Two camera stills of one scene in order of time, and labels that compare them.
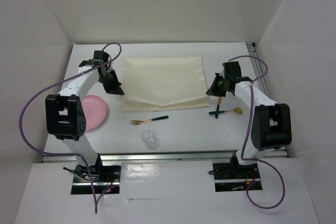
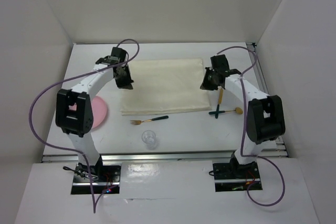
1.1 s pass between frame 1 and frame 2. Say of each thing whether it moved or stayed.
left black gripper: moved
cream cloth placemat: stayed
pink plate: stayed
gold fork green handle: stayed
